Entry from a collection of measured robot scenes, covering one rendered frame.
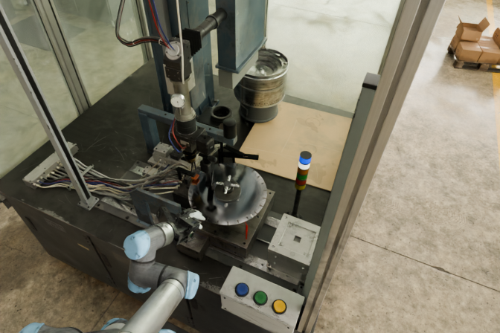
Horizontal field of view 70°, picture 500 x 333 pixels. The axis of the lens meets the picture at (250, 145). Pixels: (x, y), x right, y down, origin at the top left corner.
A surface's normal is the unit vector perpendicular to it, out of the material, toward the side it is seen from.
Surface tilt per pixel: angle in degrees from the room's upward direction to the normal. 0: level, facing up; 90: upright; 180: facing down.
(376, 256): 0
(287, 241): 0
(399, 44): 90
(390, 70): 90
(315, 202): 0
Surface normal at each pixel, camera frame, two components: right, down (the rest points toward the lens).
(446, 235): 0.02, -0.71
